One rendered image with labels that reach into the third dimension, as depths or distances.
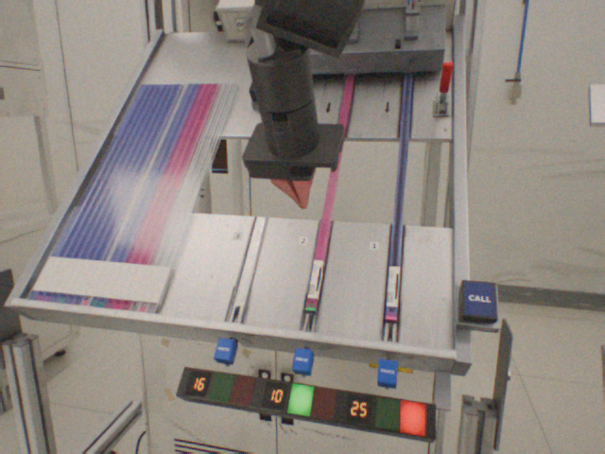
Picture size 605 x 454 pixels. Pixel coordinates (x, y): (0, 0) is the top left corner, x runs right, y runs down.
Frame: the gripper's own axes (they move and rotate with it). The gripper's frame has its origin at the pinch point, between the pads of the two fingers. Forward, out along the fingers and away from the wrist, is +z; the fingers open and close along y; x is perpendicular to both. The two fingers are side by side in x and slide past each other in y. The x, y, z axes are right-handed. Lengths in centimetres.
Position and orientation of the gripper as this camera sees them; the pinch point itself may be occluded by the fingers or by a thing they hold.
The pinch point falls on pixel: (303, 200)
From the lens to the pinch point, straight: 54.2
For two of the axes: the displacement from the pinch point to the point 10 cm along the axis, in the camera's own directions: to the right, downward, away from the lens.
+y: -9.7, -0.8, 2.4
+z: 1.3, 6.5, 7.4
